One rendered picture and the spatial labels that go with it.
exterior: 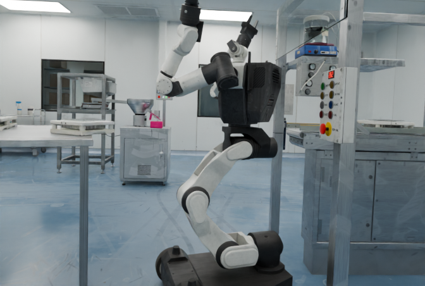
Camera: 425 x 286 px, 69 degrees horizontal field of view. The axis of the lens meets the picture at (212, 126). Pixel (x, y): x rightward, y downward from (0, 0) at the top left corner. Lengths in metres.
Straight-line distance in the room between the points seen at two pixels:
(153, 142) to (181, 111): 2.86
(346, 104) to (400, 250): 1.49
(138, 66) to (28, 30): 2.38
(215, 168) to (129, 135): 2.69
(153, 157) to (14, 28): 4.87
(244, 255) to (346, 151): 0.78
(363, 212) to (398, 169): 0.35
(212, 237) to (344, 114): 0.92
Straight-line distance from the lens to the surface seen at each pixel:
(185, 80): 1.44
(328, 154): 2.05
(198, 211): 1.54
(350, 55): 1.29
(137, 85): 7.00
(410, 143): 2.25
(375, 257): 2.40
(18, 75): 7.83
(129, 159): 4.19
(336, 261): 1.38
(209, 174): 1.57
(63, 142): 1.62
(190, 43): 1.45
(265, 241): 1.80
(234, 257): 1.70
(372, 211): 2.27
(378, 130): 2.13
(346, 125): 1.15
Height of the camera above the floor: 1.03
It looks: 3 degrees down
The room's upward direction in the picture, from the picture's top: 2 degrees clockwise
